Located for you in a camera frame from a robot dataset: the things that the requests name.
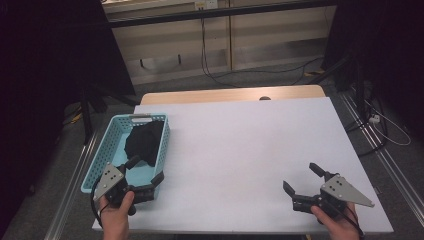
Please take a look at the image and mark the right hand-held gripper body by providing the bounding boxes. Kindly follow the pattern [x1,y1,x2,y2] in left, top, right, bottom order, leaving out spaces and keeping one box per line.
[292,171,375,220]

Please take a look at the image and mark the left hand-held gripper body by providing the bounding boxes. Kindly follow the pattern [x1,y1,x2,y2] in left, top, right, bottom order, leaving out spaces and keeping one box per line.
[93,162,157,216]

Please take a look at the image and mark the light blue plastic basket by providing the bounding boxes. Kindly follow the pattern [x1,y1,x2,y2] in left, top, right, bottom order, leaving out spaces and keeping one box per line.
[80,113,171,199]

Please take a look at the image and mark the black shorts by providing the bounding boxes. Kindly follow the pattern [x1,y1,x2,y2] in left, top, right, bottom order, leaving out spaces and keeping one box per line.
[124,119,165,168]

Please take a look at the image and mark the person's right hand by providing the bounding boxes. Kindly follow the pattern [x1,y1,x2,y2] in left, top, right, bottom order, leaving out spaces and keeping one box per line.
[311,203,362,240]

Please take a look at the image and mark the person's left hand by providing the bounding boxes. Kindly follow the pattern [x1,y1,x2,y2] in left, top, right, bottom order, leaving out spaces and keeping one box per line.
[99,190,136,240]

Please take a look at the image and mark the black metal stand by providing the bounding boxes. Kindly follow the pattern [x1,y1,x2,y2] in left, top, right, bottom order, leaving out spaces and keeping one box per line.
[308,53,368,118]

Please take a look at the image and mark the wooden table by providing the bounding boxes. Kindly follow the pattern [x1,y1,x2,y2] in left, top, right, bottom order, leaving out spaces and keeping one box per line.
[139,84,327,106]

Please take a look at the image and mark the black curtain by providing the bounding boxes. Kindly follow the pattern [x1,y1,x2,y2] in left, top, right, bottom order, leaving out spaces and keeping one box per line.
[321,0,424,141]
[0,0,136,234]

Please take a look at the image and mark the beige wooden cabinet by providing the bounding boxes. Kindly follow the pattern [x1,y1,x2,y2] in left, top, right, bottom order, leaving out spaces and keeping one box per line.
[101,0,338,86]

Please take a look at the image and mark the left hand-held gripper black cable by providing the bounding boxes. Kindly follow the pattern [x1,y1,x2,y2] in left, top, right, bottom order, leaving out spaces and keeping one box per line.
[90,178,105,229]

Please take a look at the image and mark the hand-held gripper black cable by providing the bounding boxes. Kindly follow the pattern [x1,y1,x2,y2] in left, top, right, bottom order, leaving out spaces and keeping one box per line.
[90,178,105,229]
[343,203,366,240]

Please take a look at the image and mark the aluminium floor rail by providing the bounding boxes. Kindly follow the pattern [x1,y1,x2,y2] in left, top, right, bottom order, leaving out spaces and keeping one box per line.
[339,91,424,218]
[43,131,100,240]

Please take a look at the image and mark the right hand-held gripper black cable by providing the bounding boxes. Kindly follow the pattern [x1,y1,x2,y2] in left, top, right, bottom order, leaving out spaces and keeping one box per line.
[343,203,366,240]

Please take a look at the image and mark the bundle of black floor cables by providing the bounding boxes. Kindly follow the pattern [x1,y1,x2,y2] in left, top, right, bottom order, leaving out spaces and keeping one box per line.
[344,96,389,158]

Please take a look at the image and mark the white cable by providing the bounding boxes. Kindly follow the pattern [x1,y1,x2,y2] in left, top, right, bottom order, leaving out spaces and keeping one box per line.
[364,99,412,147]

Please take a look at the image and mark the black power cable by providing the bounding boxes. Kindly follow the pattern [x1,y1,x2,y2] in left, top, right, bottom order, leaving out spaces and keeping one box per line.
[199,9,325,89]

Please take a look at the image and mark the white wall socket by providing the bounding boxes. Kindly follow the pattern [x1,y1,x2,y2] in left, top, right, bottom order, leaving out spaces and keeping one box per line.
[194,0,219,10]

